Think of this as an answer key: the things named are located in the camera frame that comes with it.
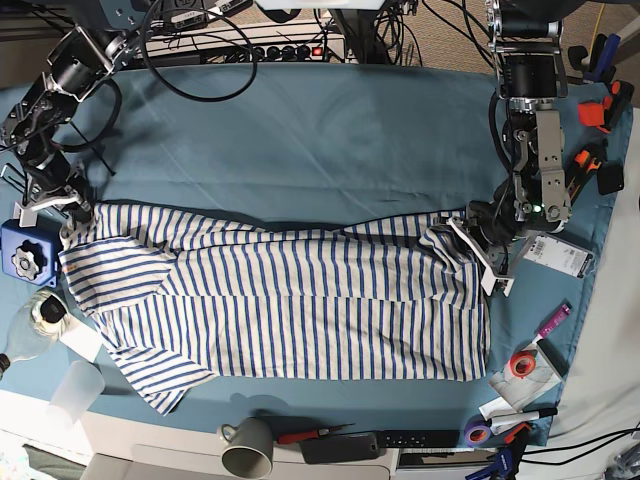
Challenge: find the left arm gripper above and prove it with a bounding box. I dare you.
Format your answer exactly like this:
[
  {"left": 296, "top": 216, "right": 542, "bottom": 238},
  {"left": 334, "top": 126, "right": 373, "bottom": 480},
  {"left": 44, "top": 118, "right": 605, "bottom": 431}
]
[{"left": 434, "top": 201, "right": 530, "bottom": 297}]

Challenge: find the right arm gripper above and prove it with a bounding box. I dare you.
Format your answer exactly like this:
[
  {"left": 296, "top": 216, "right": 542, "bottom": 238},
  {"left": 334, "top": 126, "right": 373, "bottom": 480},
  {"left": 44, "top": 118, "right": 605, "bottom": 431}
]
[{"left": 14, "top": 159, "right": 95, "bottom": 227}]

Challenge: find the blue white striped T-shirt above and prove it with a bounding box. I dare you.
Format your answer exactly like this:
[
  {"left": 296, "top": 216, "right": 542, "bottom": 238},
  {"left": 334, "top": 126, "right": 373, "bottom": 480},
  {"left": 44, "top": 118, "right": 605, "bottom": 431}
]
[{"left": 59, "top": 204, "right": 490, "bottom": 415}]

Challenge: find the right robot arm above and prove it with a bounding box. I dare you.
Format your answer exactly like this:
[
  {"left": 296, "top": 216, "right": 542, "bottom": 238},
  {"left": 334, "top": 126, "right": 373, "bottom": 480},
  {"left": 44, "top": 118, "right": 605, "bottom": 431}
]
[{"left": 1, "top": 25, "right": 140, "bottom": 227}]

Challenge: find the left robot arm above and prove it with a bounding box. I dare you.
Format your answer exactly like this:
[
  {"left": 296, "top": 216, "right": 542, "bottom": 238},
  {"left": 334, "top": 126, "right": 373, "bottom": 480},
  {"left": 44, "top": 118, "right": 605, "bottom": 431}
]
[{"left": 450, "top": 1, "right": 572, "bottom": 295}]

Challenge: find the metal hex key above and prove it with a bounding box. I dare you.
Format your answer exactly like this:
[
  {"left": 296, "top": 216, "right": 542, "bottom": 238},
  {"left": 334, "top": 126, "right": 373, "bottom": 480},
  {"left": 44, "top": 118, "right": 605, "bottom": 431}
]
[{"left": 1, "top": 163, "right": 29, "bottom": 195}]

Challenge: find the white labelled box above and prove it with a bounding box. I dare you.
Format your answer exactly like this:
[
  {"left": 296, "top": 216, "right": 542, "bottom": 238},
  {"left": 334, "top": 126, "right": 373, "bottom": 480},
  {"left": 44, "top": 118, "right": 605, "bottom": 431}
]
[{"left": 523, "top": 233, "right": 595, "bottom": 279}]

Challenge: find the blue plastic box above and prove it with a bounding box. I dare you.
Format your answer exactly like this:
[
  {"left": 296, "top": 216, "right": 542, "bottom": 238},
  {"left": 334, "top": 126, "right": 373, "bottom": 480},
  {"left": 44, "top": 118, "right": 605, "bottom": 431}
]
[{"left": 1, "top": 220, "right": 62, "bottom": 288}]

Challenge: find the purple pen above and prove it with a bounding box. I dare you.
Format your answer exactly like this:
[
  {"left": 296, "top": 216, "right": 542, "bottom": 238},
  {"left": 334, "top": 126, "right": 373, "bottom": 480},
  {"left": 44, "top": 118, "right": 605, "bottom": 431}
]
[{"left": 536, "top": 303, "right": 572, "bottom": 339}]

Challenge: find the orange utility knife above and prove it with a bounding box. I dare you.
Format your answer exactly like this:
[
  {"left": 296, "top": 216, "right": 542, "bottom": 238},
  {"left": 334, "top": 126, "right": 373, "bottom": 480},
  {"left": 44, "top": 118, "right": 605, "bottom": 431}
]
[{"left": 565, "top": 140, "right": 608, "bottom": 205}]

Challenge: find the clear plastic bottle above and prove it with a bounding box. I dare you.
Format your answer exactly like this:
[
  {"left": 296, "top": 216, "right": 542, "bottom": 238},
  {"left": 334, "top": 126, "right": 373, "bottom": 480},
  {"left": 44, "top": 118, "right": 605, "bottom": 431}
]
[{"left": 1, "top": 288, "right": 69, "bottom": 376}]

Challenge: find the orange tape roll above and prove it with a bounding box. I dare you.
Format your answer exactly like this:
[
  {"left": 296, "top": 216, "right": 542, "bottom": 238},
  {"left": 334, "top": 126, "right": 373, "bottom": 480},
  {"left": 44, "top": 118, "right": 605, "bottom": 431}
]
[{"left": 509, "top": 350, "right": 536, "bottom": 379}]

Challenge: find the white paper card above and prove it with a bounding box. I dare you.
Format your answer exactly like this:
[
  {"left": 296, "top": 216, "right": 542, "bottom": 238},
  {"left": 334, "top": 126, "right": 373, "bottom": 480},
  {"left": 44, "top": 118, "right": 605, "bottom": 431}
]
[{"left": 60, "top": 322, "right": 102, "bottom": 363}]

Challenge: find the orange black clamp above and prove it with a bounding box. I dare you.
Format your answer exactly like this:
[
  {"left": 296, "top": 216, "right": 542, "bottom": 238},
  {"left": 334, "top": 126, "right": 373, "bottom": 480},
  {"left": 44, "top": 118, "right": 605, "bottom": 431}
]
[{"left": 578, "top": 80, "right": 635, "bottom": 134}]

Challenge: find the printed paper sheet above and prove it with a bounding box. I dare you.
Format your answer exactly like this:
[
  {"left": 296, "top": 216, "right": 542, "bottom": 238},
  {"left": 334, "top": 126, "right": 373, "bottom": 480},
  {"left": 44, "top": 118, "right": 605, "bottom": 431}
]
[{"left": 489, "top": 349, "right": 563, "bottom": 411}]

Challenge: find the purple tape roll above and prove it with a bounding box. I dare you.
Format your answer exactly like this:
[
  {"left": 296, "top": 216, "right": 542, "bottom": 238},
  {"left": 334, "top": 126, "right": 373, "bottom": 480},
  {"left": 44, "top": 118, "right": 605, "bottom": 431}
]
[{"left": 464, "top": 420, "right": 493, "bottom": 448}]

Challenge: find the translucent plastic cup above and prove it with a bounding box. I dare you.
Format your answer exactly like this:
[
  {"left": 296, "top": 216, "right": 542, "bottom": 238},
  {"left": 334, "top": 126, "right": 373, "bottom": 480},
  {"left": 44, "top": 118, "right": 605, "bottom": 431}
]
[{"left": 46, "top": 360, "right": 105, "bottom": 430}]

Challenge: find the black remote control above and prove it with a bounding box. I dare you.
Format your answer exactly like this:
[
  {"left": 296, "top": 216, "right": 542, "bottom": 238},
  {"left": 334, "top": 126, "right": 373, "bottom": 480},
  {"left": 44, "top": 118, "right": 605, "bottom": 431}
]
[{"left": 376, "top": 430, "right": 460, "bottom": 449}]

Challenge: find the teal table cloth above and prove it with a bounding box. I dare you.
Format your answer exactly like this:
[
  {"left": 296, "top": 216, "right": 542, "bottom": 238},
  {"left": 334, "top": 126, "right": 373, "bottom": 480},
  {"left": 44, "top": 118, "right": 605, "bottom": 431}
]
[{"left": 0, "top": 62, "right": 634, "bottom": 446}]

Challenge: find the blue bar clamp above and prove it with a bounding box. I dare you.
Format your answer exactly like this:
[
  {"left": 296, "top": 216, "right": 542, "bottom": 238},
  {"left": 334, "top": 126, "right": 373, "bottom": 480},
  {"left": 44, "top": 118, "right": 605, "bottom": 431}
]
[{"left": 465, "top": 422, "right": 532, "bottom": 480}]

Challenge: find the black smartphone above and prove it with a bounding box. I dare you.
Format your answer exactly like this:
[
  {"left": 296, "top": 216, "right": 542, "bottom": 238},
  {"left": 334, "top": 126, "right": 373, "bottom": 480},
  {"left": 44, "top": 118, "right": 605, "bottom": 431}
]
[{"left": 299, "top": 432, "right": 380, "bottom": 465}]

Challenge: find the black power strip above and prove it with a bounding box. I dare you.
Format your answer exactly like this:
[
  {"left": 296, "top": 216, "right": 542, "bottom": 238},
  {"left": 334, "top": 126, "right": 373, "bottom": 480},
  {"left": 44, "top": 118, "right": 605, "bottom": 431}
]
[{"left": 211, "top": 45, "right": 329, "bottom": 63}]

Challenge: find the grey ceramic mug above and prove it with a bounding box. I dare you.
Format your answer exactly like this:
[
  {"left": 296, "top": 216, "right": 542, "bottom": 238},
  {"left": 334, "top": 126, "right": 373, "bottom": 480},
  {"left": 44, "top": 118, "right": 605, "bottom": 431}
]
[{"left": 219, "top": 418, "right": 274, "bottom": 479}]

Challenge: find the red handled screwdriver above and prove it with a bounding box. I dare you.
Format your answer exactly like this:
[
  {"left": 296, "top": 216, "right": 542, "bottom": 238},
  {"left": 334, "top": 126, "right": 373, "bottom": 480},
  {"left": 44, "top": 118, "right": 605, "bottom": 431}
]
[{"left": 276, "top": 423, "right": 352, "bottom": 445}]

